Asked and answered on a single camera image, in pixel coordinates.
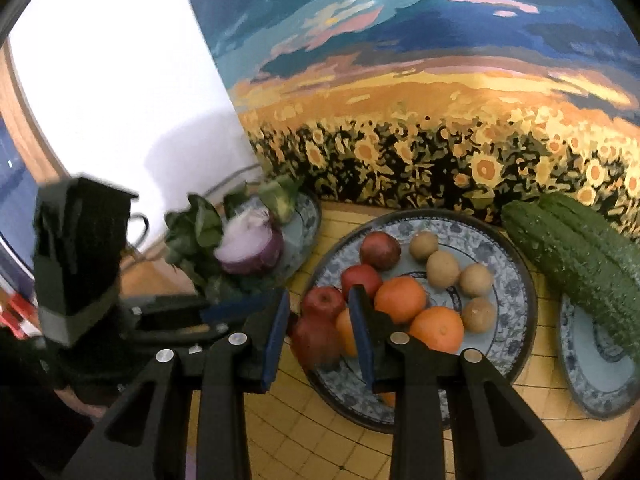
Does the green bitter gourd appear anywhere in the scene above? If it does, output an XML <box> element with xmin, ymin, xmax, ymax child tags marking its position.
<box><xmin>536</xmin><ymin>192</ymin><xmax>640</xmax><ymax>266</ymax></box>
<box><xmin>501</xmin><ymin>200</ymin><xmax>640</xmax><ymax>358</ymax></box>

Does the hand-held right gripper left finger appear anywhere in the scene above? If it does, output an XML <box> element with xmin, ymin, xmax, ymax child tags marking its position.
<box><xmin>60</xmin><ymin>287</ymin><xmax>292</xmax><ymax>480</ymax></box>

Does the green leafy vegetable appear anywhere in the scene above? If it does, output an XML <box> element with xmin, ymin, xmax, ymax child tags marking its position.
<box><xmin>164</xmin><ymin>175</ymin><xmax>303</xmax><ymax>301</ymax></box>

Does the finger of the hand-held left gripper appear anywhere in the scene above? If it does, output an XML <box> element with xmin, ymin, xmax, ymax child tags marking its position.
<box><xmin>125</xmin><ymin>290</ymin><xmax>286</xmax><ymax>328</ymax></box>
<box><xmin>132</xmin><ymin>325</ymin><xmax>236</xmax><ymax>355</ymax></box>

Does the wooden frame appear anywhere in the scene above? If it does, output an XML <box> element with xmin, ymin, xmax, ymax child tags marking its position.
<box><xmin>0</xmin><ymin>40</ymin><xmax>62</xmax><ymax>186</ymax></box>

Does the blue patterned gourd plate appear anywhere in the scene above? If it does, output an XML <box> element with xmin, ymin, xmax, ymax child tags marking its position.
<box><xmin>556</xmin><ymin>292</ymin><xmax>640</xmax><ymax>421</ymax></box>

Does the yellow bamboo mat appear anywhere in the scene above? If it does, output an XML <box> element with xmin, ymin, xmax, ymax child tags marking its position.
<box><xmin>185</xmin><ymin>200</ymin><xmax>640</xmax><ymax>480</ymax></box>

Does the red apple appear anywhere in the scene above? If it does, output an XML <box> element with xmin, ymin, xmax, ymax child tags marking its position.
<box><xmin>341</xmin><ymin>263</ymin><xmax>385</xmax><ymax>301</ymax></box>
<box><xmin>300</xmin><ymin>286</ymin><xmax>348</xmax><ymax>322</ymax></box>
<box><xmin>290</xmin><ymin>312</ymin><xmax>346</xmax><ymax>368</ymax></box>
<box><xmin>359</xmin><ymin>231</ymin><xmax>402</xmax><ymax>271</ymax></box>

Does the blue patterned onion plate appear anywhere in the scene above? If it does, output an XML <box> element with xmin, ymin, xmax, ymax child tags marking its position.
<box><xmin>270</xmin><ymin>187</ymin><xmax>323</xmax><ymax>286</ymax></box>

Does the brown kiwi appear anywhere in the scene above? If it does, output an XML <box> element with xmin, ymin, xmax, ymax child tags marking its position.
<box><xmin>461</xmin><ymin>296</ymin><xmax>497</xmax><ymax>333</ymax></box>
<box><xmin>426</xmin><ymin>251</ymin><xmax>461</xmax><ymax>290</ymax></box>
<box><xmin>458</xmin><ymin>263</ymin><xmax>495</xmax><ymax>298</ymax></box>
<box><xmin>409</xmin><ymin>231</ymin><xmax>440</xmax><ymax>262</ymax></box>

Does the halved red onion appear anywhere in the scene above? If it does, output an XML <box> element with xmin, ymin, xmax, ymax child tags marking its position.
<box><xmin>215</xmin><ymin>208</ymin><xmax>285</xmax><ymax>276</ymax></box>

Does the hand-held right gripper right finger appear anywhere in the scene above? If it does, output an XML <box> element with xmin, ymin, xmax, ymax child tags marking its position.
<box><xmin>347</xmin><ymin>284</ymin><xmax>583</xmax><ymax>480</ymax></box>

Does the sunflower field painting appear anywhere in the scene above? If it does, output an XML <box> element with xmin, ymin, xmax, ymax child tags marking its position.
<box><xmin>176</xmin><ymin>0</ymin><xmax>640</xmax><ymax>241</ymax></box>

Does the large blue patterned plate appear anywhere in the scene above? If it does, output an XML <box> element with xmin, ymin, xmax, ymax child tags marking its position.
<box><xmin>298</xmin><ymin>208</ymin><xmax>538</xmax><ymax>435</ymax></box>

